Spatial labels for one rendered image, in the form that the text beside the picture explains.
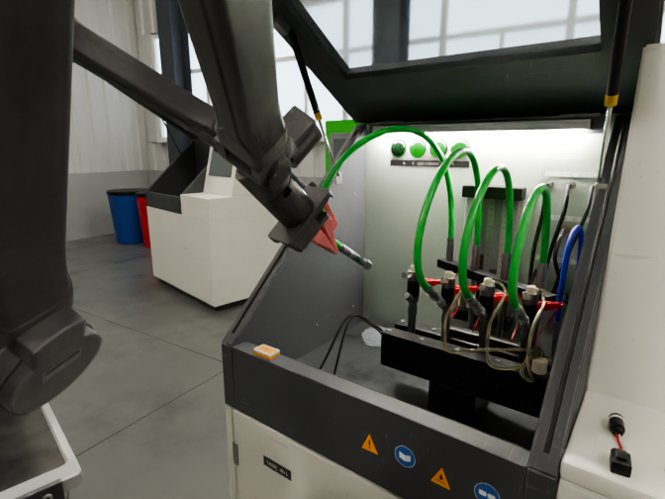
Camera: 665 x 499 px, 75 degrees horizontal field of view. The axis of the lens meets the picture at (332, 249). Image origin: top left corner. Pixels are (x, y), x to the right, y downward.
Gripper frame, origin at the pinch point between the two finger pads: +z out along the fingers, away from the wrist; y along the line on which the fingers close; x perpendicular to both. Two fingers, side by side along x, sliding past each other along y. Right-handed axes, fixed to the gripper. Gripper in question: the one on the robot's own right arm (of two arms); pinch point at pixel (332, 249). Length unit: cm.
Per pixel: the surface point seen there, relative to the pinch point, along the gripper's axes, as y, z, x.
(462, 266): 10.4, 15.0, -11.9
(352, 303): 7, 52, 44
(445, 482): -19.1, 31.6, -18.3
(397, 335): -0.2, 34.3, 7.8
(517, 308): 10.0, 23.8, -18.8
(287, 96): 254, 141, 464
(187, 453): -79, 94, 124
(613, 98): 47, 13, -22
